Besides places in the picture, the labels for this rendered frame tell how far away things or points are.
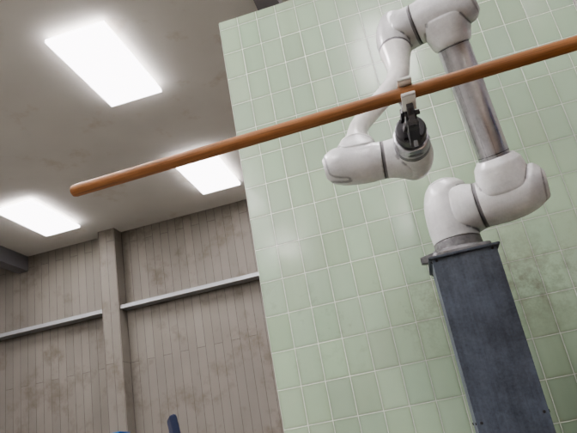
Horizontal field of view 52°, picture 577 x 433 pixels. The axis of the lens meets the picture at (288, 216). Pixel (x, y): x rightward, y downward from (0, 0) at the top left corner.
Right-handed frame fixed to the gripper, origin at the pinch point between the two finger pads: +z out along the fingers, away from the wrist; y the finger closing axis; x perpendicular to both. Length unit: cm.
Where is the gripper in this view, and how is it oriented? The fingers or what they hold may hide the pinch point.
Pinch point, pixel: (406, 94)
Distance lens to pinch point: 132.6
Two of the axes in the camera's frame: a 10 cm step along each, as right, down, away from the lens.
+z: -2.4, -3.1, -9.2
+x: -9.6, 2.4, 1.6
